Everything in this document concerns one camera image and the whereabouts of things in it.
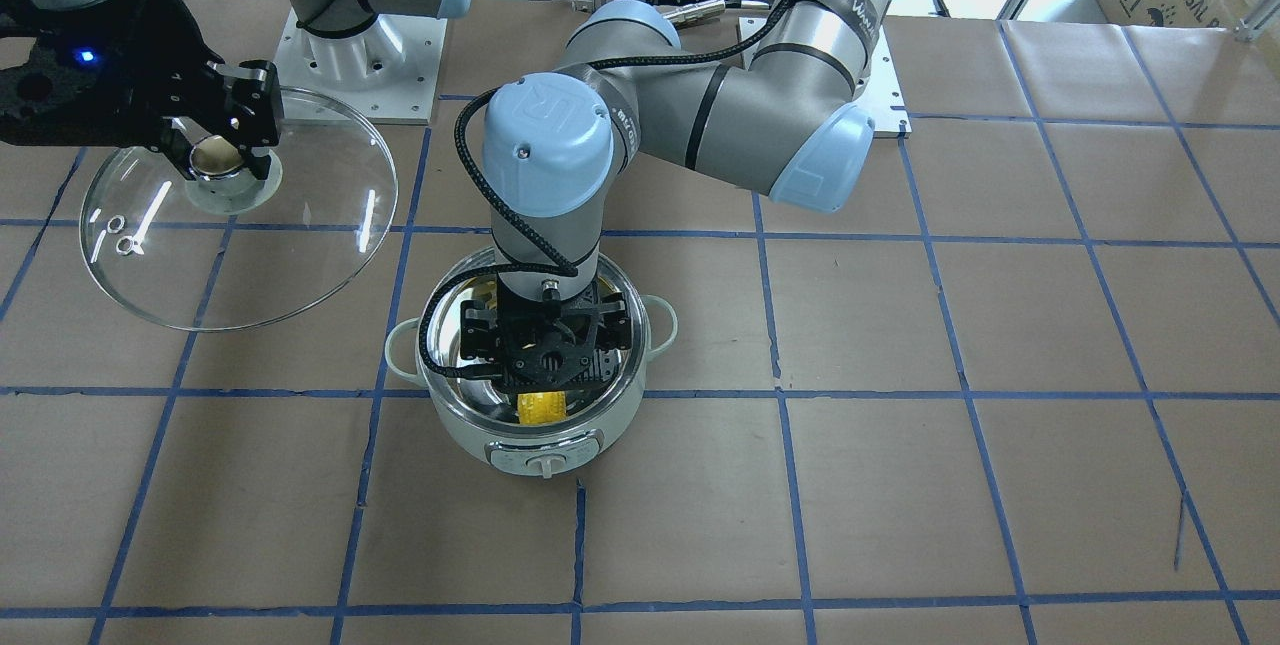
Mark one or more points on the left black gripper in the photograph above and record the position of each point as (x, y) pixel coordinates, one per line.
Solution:
(482, 337)

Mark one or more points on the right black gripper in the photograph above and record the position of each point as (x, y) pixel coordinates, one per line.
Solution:
(150, 75)

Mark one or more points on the white electric cooking pot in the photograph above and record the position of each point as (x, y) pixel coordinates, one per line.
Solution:
(426, 351)

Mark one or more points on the glass pot lid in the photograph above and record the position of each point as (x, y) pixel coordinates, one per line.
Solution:
(233, 251)

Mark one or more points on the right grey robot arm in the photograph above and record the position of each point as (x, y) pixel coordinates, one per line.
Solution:
(330, 19)

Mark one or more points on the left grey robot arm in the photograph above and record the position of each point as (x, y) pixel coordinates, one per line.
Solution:
(545, 149)

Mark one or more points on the brown paper table cover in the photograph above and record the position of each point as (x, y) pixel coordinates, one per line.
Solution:
(1022, 388)

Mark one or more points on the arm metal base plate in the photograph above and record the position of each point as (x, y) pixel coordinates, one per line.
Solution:
(890, 75)
(388, 73)

